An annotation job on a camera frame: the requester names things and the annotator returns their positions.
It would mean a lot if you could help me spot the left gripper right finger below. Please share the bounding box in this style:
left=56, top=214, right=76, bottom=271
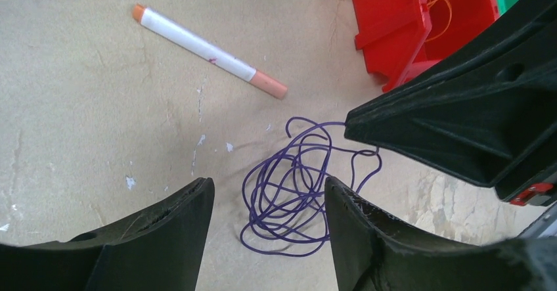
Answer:
left=324, top=177, right=556, bottom=290

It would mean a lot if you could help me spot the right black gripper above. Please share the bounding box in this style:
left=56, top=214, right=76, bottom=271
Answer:
left=344, top=0, right=556, bottom=206

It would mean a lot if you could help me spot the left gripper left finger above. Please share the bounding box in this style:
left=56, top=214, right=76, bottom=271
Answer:
left=1, top=178, right=215, bottom=290

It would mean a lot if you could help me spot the purple cable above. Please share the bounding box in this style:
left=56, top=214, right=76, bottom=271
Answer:
left=239, top=116, right=384, bottom=259

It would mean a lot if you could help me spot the red plastic bin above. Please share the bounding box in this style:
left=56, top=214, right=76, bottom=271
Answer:
left=352, top=0, right=499, bottom=92

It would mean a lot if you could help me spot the white pen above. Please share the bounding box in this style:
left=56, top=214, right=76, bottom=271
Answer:
left=132, top=4, right=288, bottom=100

